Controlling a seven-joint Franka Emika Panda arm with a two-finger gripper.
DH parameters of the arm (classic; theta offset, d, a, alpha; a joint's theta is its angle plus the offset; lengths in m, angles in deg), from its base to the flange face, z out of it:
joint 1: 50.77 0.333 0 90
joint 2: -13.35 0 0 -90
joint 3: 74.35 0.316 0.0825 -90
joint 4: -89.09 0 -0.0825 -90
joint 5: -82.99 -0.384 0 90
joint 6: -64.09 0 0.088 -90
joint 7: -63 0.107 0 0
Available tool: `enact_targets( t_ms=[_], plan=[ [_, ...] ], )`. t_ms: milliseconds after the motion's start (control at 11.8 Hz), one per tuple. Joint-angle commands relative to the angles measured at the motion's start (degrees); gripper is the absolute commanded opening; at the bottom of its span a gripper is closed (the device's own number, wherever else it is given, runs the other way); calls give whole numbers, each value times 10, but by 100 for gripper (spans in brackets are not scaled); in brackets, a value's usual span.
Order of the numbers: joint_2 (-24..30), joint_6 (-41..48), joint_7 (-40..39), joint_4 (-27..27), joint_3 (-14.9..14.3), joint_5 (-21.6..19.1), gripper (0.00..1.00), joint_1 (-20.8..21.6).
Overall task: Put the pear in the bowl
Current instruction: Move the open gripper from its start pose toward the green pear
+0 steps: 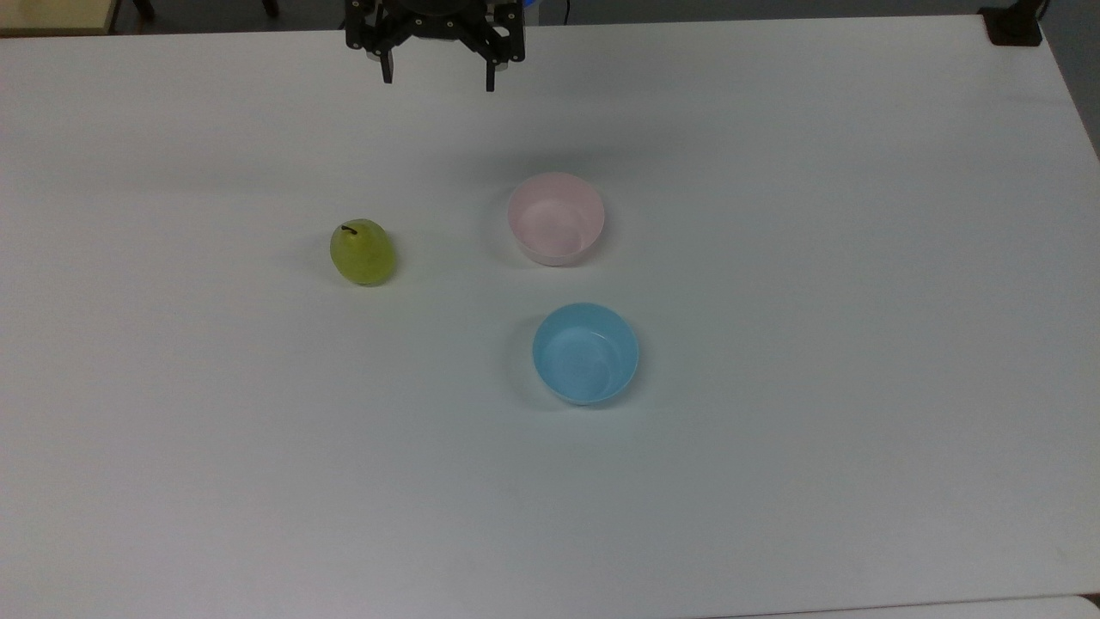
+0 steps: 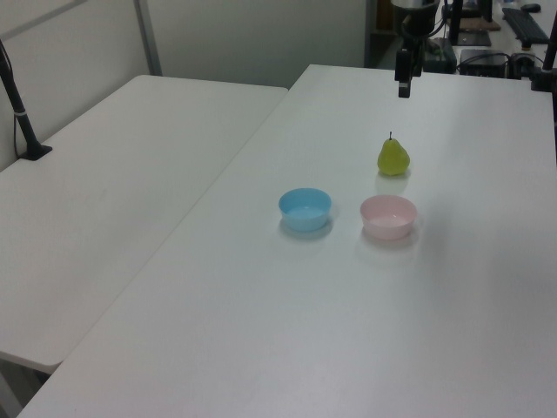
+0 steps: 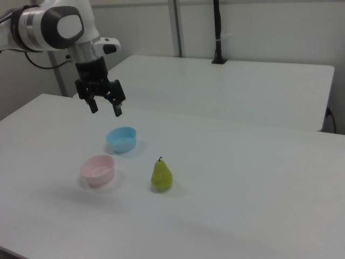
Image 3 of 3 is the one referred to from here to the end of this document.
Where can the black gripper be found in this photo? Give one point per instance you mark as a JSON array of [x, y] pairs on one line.
[[93, 73]]

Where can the green pear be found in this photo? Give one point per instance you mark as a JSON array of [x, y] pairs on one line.
[[161, 176]]

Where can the pink plastic bowl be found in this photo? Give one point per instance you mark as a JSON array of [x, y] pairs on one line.
[[98, 170]]

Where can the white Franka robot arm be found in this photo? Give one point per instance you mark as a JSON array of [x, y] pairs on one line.
[[40, 27]]

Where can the grey wall pillar strip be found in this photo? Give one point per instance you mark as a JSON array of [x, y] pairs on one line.
[[177, 27]]

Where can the black camera stand pole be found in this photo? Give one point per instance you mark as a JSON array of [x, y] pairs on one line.
[[218, 29]]

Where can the blue plastic bowl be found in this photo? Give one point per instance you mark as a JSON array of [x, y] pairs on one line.
[[121, 139]]

